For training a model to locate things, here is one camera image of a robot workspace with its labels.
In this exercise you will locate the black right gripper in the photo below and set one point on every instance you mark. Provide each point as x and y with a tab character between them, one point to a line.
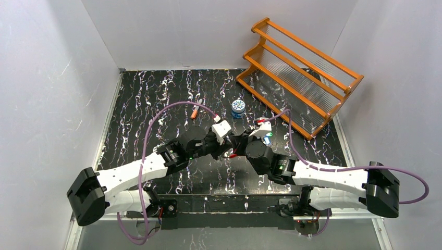
240	142

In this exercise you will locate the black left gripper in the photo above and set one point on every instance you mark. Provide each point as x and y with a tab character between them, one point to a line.
217	146

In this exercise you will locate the red handled spiked keyring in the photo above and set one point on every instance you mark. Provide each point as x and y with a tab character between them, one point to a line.
229	156

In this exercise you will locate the blue tagged key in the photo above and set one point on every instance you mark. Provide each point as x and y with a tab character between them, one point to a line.
267	140

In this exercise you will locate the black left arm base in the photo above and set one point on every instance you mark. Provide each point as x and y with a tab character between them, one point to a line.
163	208

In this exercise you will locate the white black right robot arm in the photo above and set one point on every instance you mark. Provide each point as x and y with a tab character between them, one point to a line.
373	188

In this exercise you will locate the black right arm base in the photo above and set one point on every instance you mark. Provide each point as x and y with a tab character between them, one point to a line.
299	206

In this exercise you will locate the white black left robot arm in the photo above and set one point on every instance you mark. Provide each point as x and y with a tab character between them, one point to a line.
96	193

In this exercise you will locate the white orange marker pen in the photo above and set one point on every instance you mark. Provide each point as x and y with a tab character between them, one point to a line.
195	109

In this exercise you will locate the small blue white jar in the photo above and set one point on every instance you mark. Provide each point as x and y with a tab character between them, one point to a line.
237	108

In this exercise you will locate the orange wooden shelf rack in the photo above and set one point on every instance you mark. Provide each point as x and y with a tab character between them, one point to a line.
286	72

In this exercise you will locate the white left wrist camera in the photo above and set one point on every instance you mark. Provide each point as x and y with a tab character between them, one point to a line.
221	128

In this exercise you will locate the aluminium frame rail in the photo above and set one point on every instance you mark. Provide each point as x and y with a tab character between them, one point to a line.
253	230

